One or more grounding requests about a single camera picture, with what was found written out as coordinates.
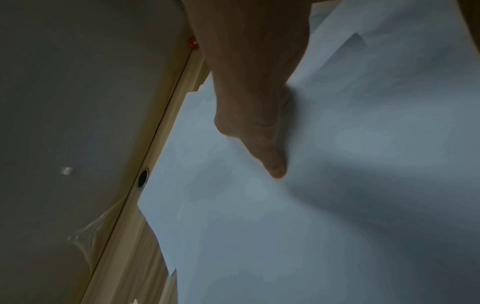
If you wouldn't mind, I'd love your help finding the black desk cable grommet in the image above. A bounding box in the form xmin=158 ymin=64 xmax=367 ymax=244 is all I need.
xmin=136 ymin=167 xmax=151 ymax=189

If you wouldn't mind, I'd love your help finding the pile of white papers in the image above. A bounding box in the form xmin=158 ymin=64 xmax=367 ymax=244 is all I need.
xmin=137 ymin=0 xmax=480 ymax=304

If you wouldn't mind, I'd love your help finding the person's right hand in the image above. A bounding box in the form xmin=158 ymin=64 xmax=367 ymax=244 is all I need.
xmin=180 ymin=0 xmax=313 ymax=179

